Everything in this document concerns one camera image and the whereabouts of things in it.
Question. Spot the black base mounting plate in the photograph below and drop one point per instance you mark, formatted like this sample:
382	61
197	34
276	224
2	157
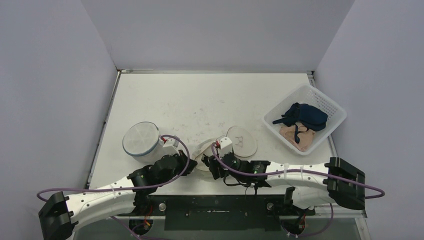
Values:
219	212

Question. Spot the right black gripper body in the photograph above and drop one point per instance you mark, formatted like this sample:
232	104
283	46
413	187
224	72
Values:
212	162

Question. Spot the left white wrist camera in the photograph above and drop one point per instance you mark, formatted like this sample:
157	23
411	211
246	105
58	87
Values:
170	146

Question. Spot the navy blue bra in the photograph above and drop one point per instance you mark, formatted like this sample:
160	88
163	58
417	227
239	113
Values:
308	115

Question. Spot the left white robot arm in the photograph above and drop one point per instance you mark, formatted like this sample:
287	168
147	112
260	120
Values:
62	214

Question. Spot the beige bra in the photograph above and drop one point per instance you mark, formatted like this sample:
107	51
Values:
298	135

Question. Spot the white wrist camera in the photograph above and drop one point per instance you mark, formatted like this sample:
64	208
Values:
224	146
170	146

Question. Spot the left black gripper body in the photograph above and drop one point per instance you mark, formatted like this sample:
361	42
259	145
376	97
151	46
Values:
171	177

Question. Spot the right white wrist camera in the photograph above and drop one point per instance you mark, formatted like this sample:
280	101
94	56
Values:
224	146

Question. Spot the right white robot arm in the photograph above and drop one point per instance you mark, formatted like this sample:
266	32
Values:
307	185

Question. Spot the white plastic basket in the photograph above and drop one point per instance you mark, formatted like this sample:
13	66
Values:
306	93

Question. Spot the blue-trim mesh laundry bag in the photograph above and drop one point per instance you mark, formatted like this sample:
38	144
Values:
141	140

